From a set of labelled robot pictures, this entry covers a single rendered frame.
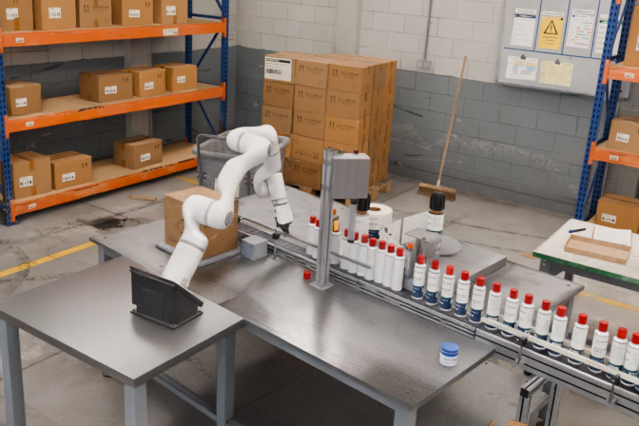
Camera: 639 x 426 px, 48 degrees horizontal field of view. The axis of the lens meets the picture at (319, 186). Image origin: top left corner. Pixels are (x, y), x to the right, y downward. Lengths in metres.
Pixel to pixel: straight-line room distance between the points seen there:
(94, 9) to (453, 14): 3.59
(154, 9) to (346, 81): 2.10
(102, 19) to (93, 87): 0.64
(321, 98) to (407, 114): 1.54
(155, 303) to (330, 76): 4.21
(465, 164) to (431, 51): 1.27
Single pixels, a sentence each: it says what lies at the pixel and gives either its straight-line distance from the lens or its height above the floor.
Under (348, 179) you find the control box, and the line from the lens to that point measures 3.25.
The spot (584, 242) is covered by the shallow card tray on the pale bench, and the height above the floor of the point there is 0.80.
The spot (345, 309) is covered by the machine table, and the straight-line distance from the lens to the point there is 3.27.
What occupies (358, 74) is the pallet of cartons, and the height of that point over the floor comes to 1.32.
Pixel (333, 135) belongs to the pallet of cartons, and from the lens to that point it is 6.98.
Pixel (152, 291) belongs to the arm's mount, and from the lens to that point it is 3.09.
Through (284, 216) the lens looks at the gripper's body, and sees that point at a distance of 3.75.
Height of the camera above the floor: 2.31
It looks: 17 degrees down
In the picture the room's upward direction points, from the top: 3 degrees clockwise
